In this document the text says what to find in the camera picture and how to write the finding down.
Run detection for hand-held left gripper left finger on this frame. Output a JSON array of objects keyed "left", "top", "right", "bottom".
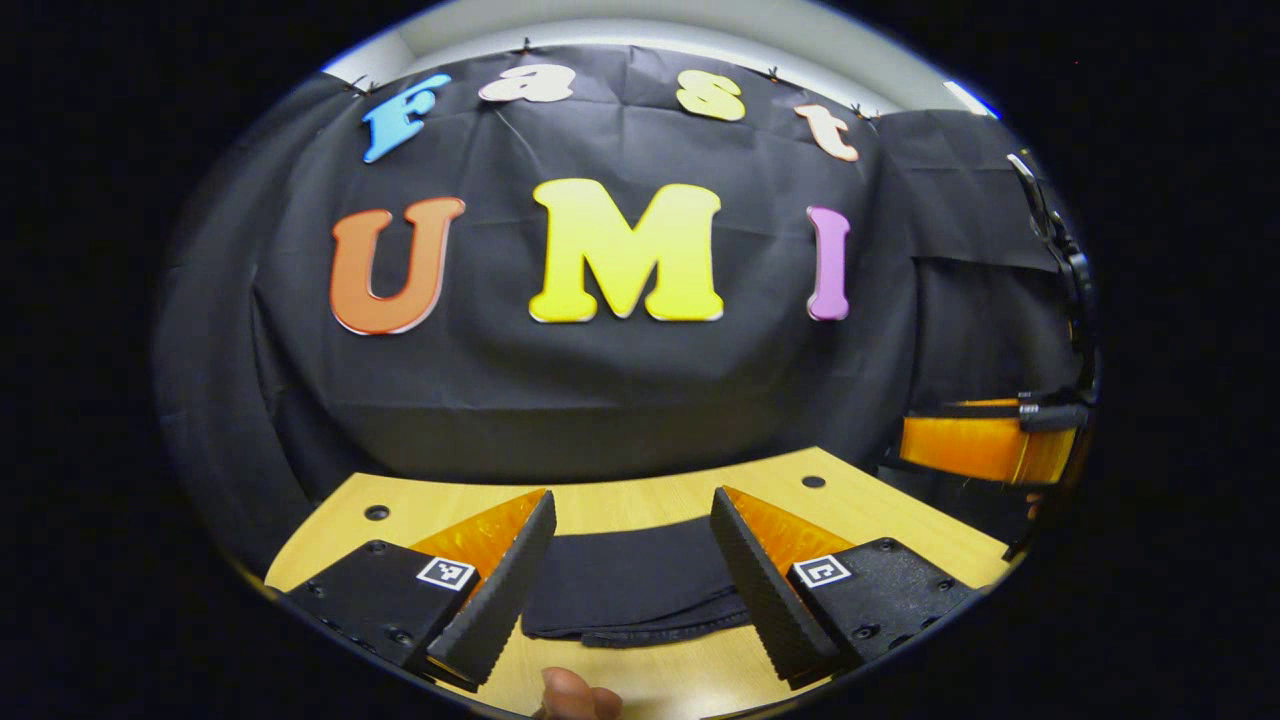
[{"left": 283, "top": 489, "right": 558, "bottom": 694}]

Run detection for black backdrop cloth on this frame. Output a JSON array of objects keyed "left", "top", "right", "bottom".
[{"left": 153, "top": 45, "right": 1093, "bottom": 571}]

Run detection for ceiling light panel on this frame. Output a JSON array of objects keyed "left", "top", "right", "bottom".
[{"left": 943, "top": 79, "right": 1003, "bottom": 121}]

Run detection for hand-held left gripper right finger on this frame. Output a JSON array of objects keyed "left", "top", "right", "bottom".
[{"left": 709, "top": 486, "right": 988, "bottom": 692}]

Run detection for black jeans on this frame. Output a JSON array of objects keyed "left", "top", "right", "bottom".
[{"left": 520, "top": 515, "right": 758, "bottom": 650}]

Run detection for black curved object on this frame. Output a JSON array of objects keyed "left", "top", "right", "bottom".
[{"left": 1005, "top": 150, "right": 1099, "bottom": 403}]

